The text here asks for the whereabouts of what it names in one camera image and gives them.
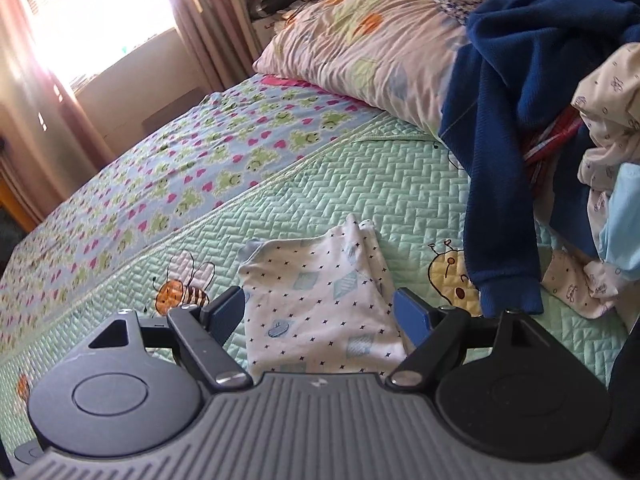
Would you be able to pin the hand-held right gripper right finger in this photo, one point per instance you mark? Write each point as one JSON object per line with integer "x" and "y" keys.
{"x": 407, "y": 310}

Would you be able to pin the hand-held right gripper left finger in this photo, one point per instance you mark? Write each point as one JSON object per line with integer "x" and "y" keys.
{"x": 227, "y": 310}

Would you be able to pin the white star-print shirt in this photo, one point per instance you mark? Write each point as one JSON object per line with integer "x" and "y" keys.
{"x": 320, "y": 300}

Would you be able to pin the white and light blue clothes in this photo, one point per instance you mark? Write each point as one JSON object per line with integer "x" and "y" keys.
{"x": 607, "y": 160}

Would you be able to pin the green quilted bee bedspread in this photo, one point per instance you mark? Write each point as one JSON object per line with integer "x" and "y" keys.
{"x": 250, "y": 185}

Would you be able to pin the blue garment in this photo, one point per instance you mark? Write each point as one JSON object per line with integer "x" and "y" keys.
{"x": 510, "y": 100}

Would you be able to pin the pink curtain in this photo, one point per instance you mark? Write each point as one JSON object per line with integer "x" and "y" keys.
{"x": 200, "y": 20}
{"x": 45, "y": 125}

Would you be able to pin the floral pillow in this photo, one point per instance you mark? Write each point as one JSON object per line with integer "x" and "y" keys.
{"x": 370, "y": 45}

